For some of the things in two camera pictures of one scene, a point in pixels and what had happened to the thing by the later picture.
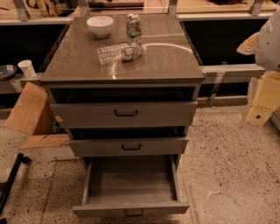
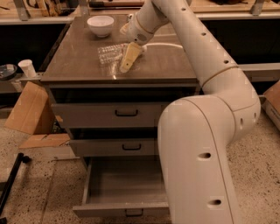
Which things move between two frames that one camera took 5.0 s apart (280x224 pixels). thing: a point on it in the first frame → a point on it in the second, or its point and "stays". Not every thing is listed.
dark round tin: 7,72 stays
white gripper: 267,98 → 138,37
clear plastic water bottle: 121,53 stays
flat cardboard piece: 45,141 stays
